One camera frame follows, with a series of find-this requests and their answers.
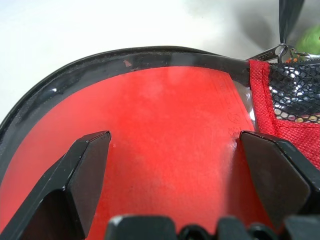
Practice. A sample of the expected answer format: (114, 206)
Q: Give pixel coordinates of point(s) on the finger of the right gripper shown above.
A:
(291, 15)

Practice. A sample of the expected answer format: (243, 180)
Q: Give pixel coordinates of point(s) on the red table tennis paddle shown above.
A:
(162, 125)

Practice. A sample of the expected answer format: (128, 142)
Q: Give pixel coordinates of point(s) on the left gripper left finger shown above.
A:
(62, 187)

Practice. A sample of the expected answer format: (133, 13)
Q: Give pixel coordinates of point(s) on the black mesh paddle case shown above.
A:
(75, 70)

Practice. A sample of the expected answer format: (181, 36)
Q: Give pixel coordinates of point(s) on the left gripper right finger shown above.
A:
(280, 175)

